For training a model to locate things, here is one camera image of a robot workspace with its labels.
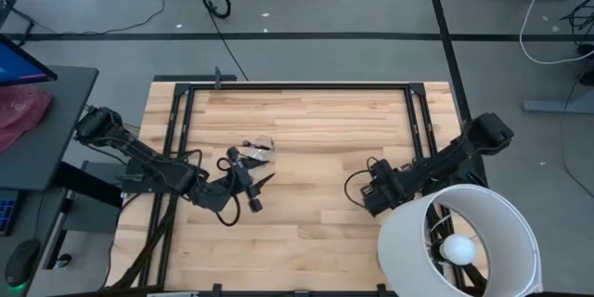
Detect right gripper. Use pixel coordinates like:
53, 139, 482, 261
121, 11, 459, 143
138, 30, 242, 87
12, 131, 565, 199
361, 158, 406, 217

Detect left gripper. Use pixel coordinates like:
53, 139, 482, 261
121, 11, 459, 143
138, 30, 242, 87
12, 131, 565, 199
226, 146, 278, 214

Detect clear acrylic organizer container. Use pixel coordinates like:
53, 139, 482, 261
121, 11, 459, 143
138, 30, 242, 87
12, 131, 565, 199
239, 135, 278, 164

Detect black round-head makeup brush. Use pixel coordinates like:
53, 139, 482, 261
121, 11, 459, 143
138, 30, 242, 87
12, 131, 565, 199
241, 139, 272, 151

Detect white lamp shade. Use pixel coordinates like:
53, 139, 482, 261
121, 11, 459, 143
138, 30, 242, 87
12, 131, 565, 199
376, 183, 544, 297

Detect white light bulb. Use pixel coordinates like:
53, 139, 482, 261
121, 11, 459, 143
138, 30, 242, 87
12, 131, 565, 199
438, 234, 478, 266

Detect black clamp bar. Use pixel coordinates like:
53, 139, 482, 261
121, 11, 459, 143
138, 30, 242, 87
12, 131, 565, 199
152, 66, 239, 91

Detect grey desk leg base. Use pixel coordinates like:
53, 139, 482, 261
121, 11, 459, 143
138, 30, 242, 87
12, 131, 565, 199
44, 188, 123, 271

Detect grey desk foot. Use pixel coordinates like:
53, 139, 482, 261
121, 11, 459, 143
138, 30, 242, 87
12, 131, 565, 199
522, 92, 594, 114

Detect black desk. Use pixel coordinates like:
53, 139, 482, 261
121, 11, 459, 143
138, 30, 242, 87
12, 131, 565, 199
0, 65, 100, 191

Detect pink cloth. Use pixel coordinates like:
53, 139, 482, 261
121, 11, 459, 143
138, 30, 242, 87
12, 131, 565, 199
0, 84, 54, 154

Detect black computer mouse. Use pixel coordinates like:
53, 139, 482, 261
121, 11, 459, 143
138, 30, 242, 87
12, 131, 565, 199
4, 239, 42, 289

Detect black keyboard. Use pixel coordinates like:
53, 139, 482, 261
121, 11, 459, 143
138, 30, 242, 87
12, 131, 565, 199
0, 188, 22, 238

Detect computer monitor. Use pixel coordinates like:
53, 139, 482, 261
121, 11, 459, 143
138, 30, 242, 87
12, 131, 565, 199
0, 32, 59, 87

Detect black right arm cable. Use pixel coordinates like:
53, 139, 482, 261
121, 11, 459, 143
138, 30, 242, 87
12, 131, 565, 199
343, 156, 373, 209

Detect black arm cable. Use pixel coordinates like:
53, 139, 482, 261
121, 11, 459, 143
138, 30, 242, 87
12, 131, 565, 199
214, 155, 243, 227
343, 156, 373, 209

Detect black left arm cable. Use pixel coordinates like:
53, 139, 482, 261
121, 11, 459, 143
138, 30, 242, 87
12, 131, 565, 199
214, 155, 243, 227

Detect black aluminium table frame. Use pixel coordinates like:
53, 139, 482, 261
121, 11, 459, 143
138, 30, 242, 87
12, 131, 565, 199
105, 81, 488, 297

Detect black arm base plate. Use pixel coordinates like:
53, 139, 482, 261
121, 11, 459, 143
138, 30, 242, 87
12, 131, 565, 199
121, 157, 187, 195

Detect coiled black floor cable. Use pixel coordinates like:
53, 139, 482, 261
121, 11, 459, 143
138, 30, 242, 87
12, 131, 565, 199
188, 0, 251, 83

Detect thin black floor cable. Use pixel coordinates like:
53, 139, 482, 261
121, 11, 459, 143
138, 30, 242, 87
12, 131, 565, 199
0, 0, 167, 38

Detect long white floor cable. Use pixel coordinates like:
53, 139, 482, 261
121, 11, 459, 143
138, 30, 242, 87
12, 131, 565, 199
518, 0, 594, 65

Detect tangled black cables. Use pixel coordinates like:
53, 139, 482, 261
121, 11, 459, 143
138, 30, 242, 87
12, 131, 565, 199
560, 0, 594, 46

